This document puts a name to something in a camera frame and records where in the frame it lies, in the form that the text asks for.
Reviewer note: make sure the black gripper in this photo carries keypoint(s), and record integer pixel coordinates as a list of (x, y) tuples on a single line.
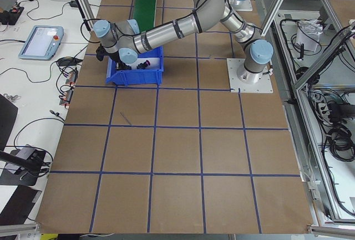
[(113, 57)]

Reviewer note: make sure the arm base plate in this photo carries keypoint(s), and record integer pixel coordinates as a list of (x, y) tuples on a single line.
[(242, 81), (241, 6)]

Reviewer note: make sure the white paper bag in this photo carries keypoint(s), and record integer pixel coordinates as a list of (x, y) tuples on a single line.
[(308, 34)]

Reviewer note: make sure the near teach pendant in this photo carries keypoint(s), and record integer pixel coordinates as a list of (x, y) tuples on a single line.
[(42, 43)]

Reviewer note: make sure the green conveyor belt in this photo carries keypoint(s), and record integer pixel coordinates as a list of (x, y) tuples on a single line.
[(144, 14)]

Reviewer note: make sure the black monitor stand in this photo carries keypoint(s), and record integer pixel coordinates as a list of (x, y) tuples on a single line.
[(23, 166)]

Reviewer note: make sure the left blue plastic bin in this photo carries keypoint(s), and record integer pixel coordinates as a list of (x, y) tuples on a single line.
[(151, 75)]

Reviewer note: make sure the red mushroom push button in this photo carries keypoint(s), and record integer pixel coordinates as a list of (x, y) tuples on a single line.
[(143, 65)]

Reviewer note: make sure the black power adapter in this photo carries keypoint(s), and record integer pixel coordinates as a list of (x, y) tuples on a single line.
[(73, 4)]

